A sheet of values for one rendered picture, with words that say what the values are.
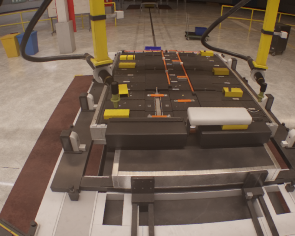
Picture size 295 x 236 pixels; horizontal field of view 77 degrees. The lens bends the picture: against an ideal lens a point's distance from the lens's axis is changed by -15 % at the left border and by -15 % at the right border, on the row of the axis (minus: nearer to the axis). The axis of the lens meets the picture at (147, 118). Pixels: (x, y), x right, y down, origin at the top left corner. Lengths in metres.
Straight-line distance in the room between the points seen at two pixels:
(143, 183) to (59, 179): 0.48
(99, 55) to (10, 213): 1.90
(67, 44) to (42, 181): 4.66
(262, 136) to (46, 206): 1.24
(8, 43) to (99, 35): 6.56
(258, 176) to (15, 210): 2.15
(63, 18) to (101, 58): 5.49
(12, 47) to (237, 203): 7.09
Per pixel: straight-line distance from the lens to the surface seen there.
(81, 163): 1.31
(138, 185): 1.08
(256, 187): 1.28
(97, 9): 0.91
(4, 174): 2.84
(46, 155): 2.81
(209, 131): 1.16
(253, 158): 1.26
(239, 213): 1.27
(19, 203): 2.45
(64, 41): 6.48
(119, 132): 1.12
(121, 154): 1.16
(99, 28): 0.93
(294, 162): 1.56
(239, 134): 1.22
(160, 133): 1.11
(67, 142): 1.35
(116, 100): 0.89
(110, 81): 0.89
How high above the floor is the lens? 1.80
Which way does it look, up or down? 35 degrees down
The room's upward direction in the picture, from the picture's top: straight up
